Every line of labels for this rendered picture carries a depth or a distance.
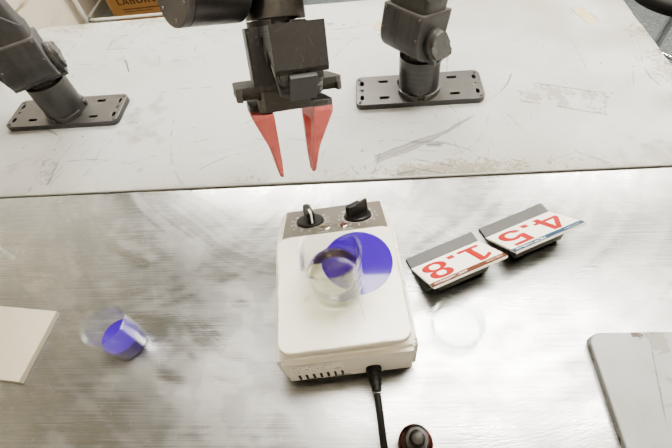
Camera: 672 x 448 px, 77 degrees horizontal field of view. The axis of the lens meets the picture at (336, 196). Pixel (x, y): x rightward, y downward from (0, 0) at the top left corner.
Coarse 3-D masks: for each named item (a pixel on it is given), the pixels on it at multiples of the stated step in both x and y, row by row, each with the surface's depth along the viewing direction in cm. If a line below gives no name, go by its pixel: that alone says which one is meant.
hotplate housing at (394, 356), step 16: (384, 208) 52; (416, 336) 39; (336, 352) 38; (352, 352) 39; (368, 352) 39; (384, 352) 38; (400, 352) 38; (416, 352) 40; (288, 368) 39; (304, 368) 39; (320, 368) 40; (336, 368) 40; (352, 368) 41; (368, 368) 41; (384, 368) 42
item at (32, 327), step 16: (0, 320) 51; (16, 320) 50; (32, 320) 50; (48, 320) 50; (0, 336) 49; (16, 336) 49; (32, 336) 49; (0, 352) 48; (16, 352) 48; (32, 352) 48; (0, 368) 47; (16, 368) 47
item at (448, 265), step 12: (456, 252) 50; (468, 252) 49; (480, 252) 48; (492, 252) 47; (432, 264) 49; (444, 264) 48; (456, 264) 47; (468, 264) 46; (432, 276) 46; (444, 276) 46
